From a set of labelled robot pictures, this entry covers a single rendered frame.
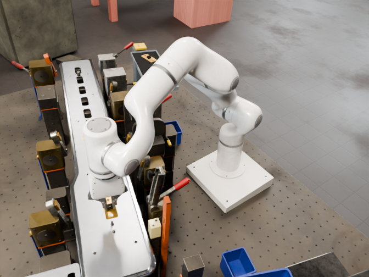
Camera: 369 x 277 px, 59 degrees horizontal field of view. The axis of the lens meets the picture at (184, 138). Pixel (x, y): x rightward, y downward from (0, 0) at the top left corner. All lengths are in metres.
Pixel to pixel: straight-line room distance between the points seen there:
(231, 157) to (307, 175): 1.43
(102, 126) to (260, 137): 2.43
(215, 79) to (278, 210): 0.84
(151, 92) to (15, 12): 3.09
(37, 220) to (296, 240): 1.07
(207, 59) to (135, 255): 0.65
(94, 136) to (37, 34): 3.26
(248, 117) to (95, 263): 0.80
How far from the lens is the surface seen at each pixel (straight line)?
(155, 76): 0.90
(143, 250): 1.10
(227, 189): 1.62
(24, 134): 2.04
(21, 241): 1.57
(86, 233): 1.15
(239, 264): 1.46
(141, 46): 1.83
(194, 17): 5.08
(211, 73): 1.02
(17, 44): 3.98
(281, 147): 3.11
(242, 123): 1.40
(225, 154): 1.58
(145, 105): 0.87
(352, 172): 3.16
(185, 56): 0.94
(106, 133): 0.82
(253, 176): 1.69
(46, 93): 1.73
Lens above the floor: 1.96
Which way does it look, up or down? 41 degrees down
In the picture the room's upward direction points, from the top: 6 degrees clockwise
